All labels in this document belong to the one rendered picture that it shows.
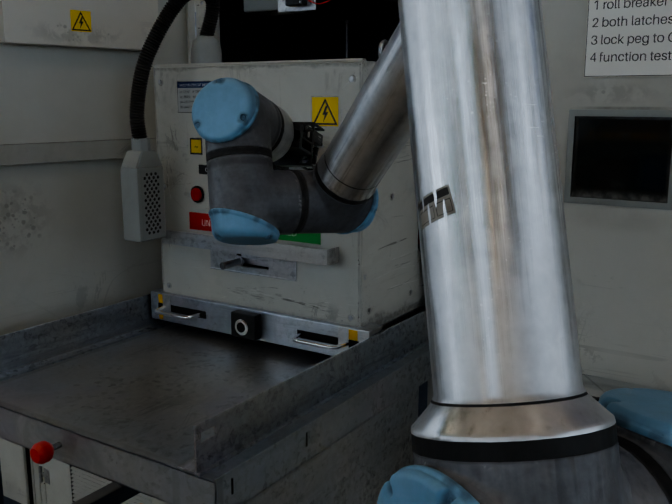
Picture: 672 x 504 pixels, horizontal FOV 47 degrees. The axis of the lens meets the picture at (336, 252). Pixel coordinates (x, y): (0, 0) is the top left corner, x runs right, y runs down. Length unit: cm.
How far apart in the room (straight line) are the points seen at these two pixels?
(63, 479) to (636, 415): 207
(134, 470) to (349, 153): 53
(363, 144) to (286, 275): 53
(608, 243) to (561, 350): 84
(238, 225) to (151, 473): 36
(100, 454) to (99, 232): 68
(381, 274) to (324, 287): 11
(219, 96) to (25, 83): 69
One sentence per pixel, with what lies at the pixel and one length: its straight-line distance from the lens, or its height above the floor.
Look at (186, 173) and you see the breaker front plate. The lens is 159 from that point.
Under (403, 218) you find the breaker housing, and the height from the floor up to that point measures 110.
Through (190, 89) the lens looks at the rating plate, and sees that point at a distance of 157.
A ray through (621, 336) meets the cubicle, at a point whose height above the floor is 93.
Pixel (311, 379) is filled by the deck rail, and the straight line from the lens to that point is 123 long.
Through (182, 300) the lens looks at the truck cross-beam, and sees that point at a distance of 163.
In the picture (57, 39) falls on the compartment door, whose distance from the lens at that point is 167.
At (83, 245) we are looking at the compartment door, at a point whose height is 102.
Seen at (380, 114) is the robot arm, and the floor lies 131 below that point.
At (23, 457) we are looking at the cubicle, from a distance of 267.
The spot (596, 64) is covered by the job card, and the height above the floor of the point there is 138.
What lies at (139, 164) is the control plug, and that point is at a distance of 153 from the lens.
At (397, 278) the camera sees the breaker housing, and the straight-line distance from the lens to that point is 149.
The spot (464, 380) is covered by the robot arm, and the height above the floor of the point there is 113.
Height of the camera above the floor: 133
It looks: 11 degrees down
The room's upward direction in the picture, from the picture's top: straight up
